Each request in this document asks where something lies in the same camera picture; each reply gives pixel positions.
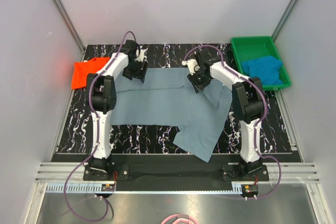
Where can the orange folded t shirt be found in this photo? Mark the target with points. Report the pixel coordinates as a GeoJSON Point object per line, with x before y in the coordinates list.
{"type": "Point", "coordinates": [82, 69]}

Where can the green plastic bin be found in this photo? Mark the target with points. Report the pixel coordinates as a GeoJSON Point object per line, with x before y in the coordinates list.
{"type": "Point", "coordinates": [257, 56]}

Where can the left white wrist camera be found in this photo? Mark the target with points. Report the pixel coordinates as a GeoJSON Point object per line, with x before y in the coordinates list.
{"type": "Point", "coordinates": [141, 57]}

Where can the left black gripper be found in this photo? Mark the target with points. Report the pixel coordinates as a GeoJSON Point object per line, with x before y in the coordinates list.
{"type": "Point", "coordinates": [139, 74]}

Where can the blue t shirt in bin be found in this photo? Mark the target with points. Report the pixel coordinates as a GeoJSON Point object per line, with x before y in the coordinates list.
{"type": "Point", "coordinates": [267, 69]}

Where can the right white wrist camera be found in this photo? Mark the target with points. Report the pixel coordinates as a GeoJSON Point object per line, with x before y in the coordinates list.
{"type": "Point", "coordinates": [192, 65]}

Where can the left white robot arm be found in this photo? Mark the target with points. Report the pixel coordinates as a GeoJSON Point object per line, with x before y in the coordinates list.
{"type": "Point", "coordinates": [102, 99]}

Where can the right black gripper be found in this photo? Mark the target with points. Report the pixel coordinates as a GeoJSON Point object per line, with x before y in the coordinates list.
{"type": "Point", "coordinates": [198, 87]}

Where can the aluminium frame rail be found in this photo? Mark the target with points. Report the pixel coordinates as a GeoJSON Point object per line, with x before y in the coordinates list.
{"type": "Point", "coordinates": [286, 173]}

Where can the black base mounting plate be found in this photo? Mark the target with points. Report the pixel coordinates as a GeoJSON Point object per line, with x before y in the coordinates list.
{"type": "Point", "coordinates": [172, 185]}

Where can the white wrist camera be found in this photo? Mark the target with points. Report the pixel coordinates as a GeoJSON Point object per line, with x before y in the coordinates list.
{"type": "Point", "coordinates": [192, 65]}
{"type": "Point", "coordinates": [141, 57]}

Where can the grey-blue t shirt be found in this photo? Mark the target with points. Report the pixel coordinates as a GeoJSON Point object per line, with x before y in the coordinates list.
{"type": "Point", "coordinates": [167, 98]}

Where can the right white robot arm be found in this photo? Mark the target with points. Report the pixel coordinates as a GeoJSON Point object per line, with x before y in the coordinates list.
{"type": "Point", "coordinates": [248, 103]}

